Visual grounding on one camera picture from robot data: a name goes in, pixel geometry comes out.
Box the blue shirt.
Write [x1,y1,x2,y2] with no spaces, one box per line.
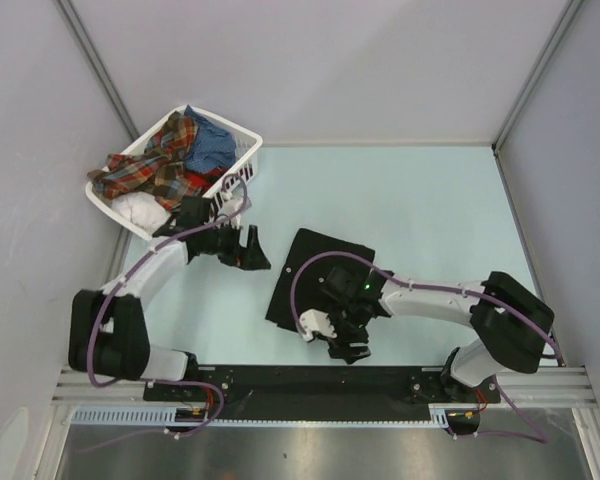
[184,106,236,174]

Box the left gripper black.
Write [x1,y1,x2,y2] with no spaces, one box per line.
[198,218,269,270]

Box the black long sleeve shirt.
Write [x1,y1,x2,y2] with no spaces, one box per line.
[265,228,376,332]

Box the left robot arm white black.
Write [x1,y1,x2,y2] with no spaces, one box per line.
[68,195,271,400]

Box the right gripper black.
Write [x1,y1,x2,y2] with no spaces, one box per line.
[319,300,370,364]

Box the white slotted cable duct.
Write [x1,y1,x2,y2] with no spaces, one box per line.
[71,404,478,429]

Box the red shirt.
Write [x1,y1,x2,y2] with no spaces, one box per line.
[185,168,227,195]

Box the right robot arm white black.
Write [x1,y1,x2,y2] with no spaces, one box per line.
[300,268,554,401]

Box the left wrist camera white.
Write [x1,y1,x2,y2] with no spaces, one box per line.
[215,192,252,228]

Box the white laundry basket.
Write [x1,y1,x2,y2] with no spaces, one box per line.
[86,105,263,241]

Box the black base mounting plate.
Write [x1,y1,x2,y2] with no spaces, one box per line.
[143,365,501,422]

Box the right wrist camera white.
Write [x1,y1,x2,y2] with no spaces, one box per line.
[299,309,337,342]

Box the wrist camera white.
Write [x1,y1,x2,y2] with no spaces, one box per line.
[299,309,337,342]
[215,192,252,228]

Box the white shirt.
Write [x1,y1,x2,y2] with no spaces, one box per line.
[111,192,170,234]

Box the plaid long sleeve shirt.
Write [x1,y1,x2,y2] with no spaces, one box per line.
[88,112,201,211]

